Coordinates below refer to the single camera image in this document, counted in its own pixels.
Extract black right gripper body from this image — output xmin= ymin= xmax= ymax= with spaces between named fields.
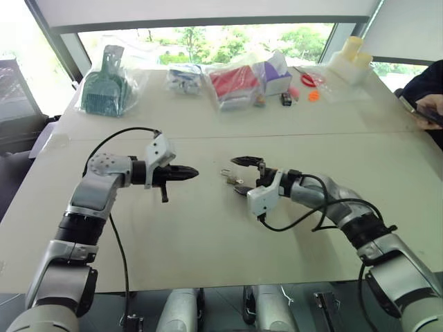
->
xmin=255 ymin=161 xmax=280 ymax=188

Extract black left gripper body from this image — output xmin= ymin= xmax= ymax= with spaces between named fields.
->
xmin=152 ymin=165 xmax=181 ymax=203

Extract dark smartphone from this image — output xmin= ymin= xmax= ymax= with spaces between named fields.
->
xmin=399 ymin=95 xmax=443 ymax=126

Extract bystander bare hand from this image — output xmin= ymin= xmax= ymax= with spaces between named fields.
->
xmin=414 ymin=92 xmax=443 ymax=131

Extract bag of red white items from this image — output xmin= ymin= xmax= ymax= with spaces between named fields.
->
xmin=205 ymin=63 xmax=264 ymax=112

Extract purple tissue box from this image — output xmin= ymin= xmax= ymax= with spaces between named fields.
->
xmin=253 ymin=50 xmax=293 ymax=98

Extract bag of blue white items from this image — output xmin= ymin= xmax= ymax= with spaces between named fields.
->
xmin=167 ymin=63 xmax=206 ymax=96

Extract red scissors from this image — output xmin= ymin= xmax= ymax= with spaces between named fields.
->
xmin=300 ymin=72 xmax=327 ymax=88

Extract green dustpan in plastic bag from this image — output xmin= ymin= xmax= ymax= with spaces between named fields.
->
xmin=73 ymin=44 xmax=149 ymax=119

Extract clear plastic bag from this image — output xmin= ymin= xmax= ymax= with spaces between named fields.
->
xmin=292 ymin=64 xmax=343 ymax=104

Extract silver rounded robot leg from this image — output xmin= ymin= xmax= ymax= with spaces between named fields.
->
xmin=154 ymin=286 xmax=206 ymax=332
xmin=242 ymin=284 xmax=296 ymax=332

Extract cream plastic containers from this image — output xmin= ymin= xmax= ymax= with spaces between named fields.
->
xmin=327 ymin=35 xmax=374 ymax=85

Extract black chair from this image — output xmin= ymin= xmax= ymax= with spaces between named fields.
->
xmin=0 ymin=57 xmax=62 ymax=194

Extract bystander dark sleeve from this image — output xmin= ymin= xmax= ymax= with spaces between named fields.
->
xmin=394 ymin=62 xmax=443 ymax=105

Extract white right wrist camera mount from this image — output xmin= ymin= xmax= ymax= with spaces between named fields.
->
xmin=246 ymin=170 xmax=283 ymax=219

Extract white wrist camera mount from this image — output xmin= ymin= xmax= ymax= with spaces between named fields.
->
xmin=246 ymin=170 xmax=283 ymax=219
xmin=144 ymin=132 xmax=177 ymax=190

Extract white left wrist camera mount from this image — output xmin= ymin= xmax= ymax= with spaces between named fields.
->
xmin=144 ymin=132 xmax=177 ymax=190

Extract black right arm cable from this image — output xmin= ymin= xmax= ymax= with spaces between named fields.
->
xmin=257 ymin=169 xmax=398 ymax=233

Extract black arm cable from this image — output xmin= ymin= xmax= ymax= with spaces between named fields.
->
xmin=82 ymin=127 xmax=163 ymax=317
xmin=257 ymin=169 xmax=398 ymax=233

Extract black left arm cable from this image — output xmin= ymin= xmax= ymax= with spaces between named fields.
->
xmin=82 ymin=127 xmax=163 ymax=317

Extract metal table bracket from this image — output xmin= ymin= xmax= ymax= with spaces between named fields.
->
xmin=121 ymin=312 xmax=145 ymax=332
xmin=312 ymin=291 xmax=339 ymax=332

